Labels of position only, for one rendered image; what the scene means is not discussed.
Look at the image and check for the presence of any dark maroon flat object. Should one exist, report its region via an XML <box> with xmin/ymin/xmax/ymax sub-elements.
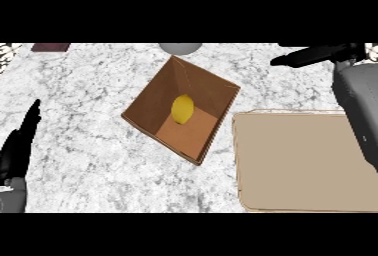
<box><xmin>29</xmin><ymin>43</ymin><xmax>72</xmax><ymax>53</ymax></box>

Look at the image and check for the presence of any brown cardboard box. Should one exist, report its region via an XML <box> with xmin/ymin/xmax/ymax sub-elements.
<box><xmin>119</xmin><ymin>55</ymin><xmax>242</xmax><ymax>167</ymax></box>

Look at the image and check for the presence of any yellow lemon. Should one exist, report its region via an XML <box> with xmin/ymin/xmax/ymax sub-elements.
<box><xmin>170</xmin><ymin>93</ymin><xmax>196</xmax><ymax>126</ymax></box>

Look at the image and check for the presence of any beige tray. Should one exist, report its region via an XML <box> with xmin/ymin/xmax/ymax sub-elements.
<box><xmin>232</xmin><ymin>108</ymin><xmax>378</xmax><ymax>213</ymax></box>

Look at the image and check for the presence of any grey round object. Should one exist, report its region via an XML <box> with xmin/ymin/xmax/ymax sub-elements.
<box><xmin>158</xmin><ymin>43</ymin><xmax>203</xmax><ymax>56</ymax></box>

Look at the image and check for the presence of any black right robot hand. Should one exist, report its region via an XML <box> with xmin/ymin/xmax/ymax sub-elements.
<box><xmin>268</xmin><ymin>43</ymin><xmax>366</xmax><ymax>69</ymax></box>

